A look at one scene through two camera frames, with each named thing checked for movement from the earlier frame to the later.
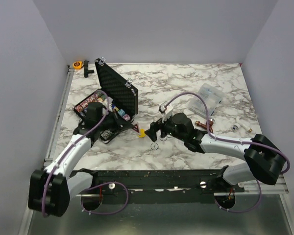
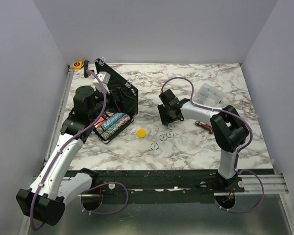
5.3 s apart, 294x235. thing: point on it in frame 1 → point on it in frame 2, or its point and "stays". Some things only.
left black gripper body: (112, 123) → (110, 104)
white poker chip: (154, 146) stays
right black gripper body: (168, 126) → (171, 119)
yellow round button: (142, 133) stays
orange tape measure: (77, 64) stays
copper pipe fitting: (210, 124) stays
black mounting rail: (157, 186) stays
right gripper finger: (163, 134) → (163, 114)
